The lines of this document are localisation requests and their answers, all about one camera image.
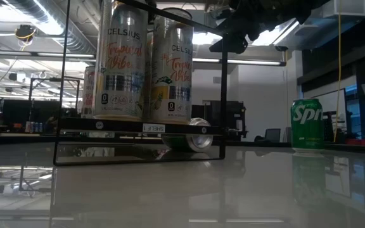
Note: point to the office chair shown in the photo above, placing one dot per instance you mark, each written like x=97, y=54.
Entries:
x=271, y=134

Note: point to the green Sprite can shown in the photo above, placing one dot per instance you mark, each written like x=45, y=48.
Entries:
x=307, y=126

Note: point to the black-top Celsius can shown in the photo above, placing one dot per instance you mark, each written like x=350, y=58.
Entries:
x=89, y=95
x=171, y=79
x=120, y=63

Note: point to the ceiling light tube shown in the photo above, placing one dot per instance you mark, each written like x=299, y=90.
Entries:
x=239, y=61
x=40, y=54

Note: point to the black equipment rack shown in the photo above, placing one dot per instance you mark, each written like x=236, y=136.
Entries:
x=233, y=118

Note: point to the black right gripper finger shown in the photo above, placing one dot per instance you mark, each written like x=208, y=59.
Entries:
x=230, y=46

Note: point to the wooden tray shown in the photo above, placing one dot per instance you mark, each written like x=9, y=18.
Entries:
x=122, y=125

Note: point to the green soda can lying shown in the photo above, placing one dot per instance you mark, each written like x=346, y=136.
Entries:
x=198, y=141

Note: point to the whiteboard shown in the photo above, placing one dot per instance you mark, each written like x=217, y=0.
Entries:
x=331, y=104

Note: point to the black metal table frame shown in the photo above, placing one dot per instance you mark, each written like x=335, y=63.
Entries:
x=27, y=139

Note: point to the silver ceiling duct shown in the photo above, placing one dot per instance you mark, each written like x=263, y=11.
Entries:
x=59, y=28

